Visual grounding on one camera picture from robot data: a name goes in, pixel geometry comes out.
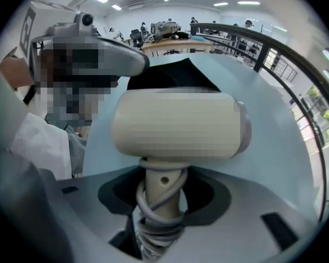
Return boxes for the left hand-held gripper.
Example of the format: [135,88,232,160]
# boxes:
[18,1,151,78]

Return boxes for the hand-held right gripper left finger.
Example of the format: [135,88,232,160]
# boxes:
[0,152,144,263]

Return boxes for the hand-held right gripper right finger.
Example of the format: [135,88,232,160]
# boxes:
[164,166,319,263]

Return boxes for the black cloth mat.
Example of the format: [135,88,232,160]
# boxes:
[127,58,220,93]

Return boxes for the person's left forearm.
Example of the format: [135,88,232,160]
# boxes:
[0,55,35,90]

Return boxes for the white and gray backpack device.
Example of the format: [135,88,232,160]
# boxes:
[150,20,181,39]

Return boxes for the wooden table with white legs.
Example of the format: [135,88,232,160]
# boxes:
[141,36,214,57]

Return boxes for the black headphones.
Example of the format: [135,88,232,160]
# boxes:
[169,31,191,40]

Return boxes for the person's white t-shirt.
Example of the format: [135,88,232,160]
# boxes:
[9,111,72,180]

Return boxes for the light blue table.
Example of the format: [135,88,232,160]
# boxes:
[82,52,321,224]

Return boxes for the black curved metal railing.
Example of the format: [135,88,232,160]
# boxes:
[190,22,329,221]

